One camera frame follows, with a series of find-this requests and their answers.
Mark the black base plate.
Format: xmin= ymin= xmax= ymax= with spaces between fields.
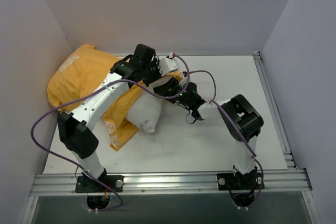
xmin=217 ymin=171 xmax=265 ymax=191
xmin=75 ymin=175 xmax=124 ymax=193

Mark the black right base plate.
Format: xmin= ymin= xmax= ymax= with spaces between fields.
xmin=217 ymin=171 xmax=265 ymax=191

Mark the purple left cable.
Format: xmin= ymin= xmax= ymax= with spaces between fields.
xmin=30 ymin=52 xmax=190 ymax=211

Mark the yellow pillowcase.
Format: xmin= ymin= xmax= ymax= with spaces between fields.
xmin=46 ymin=44 xmax=184 ymax=152

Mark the white pillow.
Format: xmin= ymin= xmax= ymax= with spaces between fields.
xmin=125 ymin=85 xmax=164 ymax=134

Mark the aluminium rail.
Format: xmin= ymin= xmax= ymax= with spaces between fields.
xmin=253 ymin=51 xmax=299 ymax=170
xmin=75 ymin=51 xmax=260 ymax=57
xmin=30 ymin=169 xmax=312 ymax=196

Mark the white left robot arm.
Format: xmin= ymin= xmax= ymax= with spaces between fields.
xmin=58 ymin=44 xmax=179 ymax=192

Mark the aluminium right side rail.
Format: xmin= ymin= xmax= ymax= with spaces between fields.
xmin=253 ymin=51 xmax=299 ymax=170

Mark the aluminium back rail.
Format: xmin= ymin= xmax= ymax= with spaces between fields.
xmin=75 ymin=51 xmax=260 ymax=57

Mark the aluminium front rail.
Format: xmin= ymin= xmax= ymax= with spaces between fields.
xmin=30 ymin=169 xmax=312 ymax=196

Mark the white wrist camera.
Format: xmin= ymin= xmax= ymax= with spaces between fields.
xmin=179 ymin=71 xmax=188 ymax=87
xmin=158 ymin=57 xmax=180 ymax=76

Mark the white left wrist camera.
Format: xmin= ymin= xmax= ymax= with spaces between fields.
xmin=158 ymin=57 xmax=180 ymax=76

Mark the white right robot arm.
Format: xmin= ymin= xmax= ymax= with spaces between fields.
xmin=175 ymin=82 xmax=264 ymax=189

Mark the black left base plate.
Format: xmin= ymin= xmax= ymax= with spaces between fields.
xmin=75 ymin=175 xmax=124 ymax=193

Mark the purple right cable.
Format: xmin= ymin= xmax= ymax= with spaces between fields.
xmin=183 ymin=69 xmax=265 ymax=209

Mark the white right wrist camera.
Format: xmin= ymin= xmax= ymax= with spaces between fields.
xmin=179 ymin=71 xmax=188 ymax=87

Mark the purple cable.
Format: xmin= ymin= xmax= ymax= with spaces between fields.
xmin=183 ymin=69 xmax=265 ymax=209
xmin=30 ymin=52 xmax=190 ymax=211

